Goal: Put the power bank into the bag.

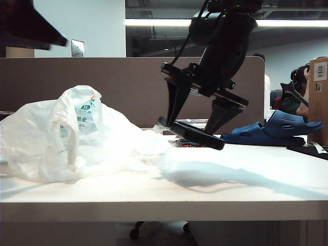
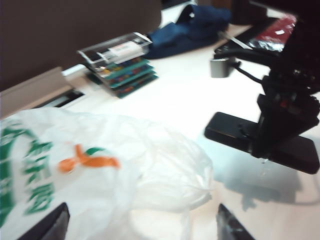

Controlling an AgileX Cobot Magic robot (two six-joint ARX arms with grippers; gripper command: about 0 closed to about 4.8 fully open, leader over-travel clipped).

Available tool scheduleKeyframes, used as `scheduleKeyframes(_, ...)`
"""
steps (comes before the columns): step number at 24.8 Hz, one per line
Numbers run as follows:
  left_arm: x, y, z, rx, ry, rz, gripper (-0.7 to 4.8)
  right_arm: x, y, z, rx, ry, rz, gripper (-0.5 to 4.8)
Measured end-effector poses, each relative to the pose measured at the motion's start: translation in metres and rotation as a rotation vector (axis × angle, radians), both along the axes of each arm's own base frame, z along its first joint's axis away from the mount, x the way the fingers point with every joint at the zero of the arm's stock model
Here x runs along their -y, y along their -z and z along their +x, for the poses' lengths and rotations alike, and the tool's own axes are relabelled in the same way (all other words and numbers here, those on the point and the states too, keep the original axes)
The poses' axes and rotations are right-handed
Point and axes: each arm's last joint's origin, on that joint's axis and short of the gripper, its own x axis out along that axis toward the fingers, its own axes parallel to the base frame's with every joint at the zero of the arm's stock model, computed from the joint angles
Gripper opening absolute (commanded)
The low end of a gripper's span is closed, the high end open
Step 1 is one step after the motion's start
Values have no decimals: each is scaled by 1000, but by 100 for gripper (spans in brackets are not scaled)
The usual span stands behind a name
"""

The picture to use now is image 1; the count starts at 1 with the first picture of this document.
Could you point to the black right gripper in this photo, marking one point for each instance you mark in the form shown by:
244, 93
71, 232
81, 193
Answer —
223, 61

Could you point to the black power bank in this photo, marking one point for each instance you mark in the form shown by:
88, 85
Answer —
200, 135

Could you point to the white printed plastic shopping bag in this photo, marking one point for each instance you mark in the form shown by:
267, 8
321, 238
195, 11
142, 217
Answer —
38, 141

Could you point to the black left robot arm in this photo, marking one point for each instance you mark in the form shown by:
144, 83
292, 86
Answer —
20, 23

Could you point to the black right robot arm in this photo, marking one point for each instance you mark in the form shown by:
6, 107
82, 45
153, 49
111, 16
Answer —
205, 28

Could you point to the colourful flat game box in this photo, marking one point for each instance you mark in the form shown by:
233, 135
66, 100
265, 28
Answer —
191, 141
189, 145

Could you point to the blue rubber slipper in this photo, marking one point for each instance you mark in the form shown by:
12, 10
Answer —
256, 133

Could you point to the brown desk partition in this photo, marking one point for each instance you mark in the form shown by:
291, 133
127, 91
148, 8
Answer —
115, 84

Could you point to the person in green shirt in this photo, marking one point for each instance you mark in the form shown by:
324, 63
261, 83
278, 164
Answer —
290, 105

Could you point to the ceiling light strip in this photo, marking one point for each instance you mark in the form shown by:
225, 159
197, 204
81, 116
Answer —
153, 22

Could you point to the black mat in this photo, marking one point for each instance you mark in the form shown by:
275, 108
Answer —
307, 151

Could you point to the brown cardboard box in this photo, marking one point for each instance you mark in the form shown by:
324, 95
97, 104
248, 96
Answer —
319, 107

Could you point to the silver foil packet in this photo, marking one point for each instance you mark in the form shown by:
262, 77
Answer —
319, 148

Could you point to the metal wall switch plate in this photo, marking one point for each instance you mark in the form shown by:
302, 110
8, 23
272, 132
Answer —
77, 48

